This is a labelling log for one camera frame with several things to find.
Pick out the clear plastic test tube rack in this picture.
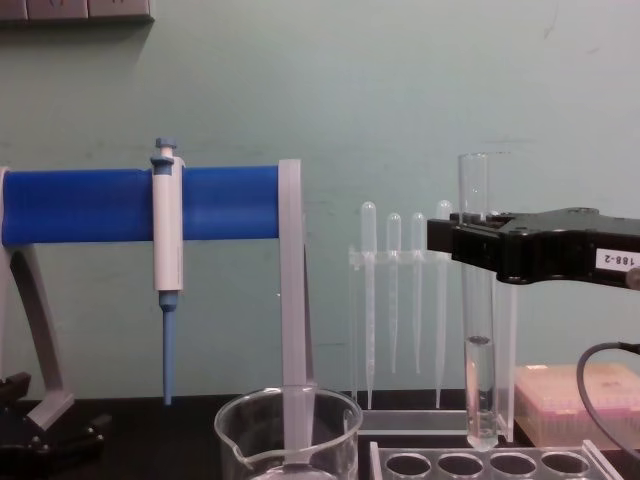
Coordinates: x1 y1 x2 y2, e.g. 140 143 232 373
369 438 622 480

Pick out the white and blue micropipette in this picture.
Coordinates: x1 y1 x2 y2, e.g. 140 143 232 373
150 137 187 407

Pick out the clear plastic transfer pipette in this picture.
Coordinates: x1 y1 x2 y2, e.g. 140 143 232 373
359 200 378 410
409 211 427 376
385 212 403 376
432 199 453 409

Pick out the wall socket panel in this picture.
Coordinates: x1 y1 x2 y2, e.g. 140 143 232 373
0 0 156 29

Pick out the clear glass beaker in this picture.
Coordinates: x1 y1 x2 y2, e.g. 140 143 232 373
214 384 364 480

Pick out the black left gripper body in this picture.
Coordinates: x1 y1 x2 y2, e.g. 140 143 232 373
0 394 69 480

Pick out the clear acrylic pipette rack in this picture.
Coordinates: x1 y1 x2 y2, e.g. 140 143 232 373
347 241 519 444

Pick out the thin dark cable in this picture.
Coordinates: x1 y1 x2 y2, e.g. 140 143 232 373
575 340 640 453

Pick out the glass test tube with liquid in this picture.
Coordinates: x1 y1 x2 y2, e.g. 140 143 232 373
458 152 501 453

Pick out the blue and grey pipette stand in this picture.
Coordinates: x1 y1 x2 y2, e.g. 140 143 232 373
0 158 319 469

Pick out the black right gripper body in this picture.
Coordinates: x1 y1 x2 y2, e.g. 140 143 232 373
493 206 640 291

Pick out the pipette tip box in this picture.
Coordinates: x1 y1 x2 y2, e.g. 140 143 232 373
514 363 640 447

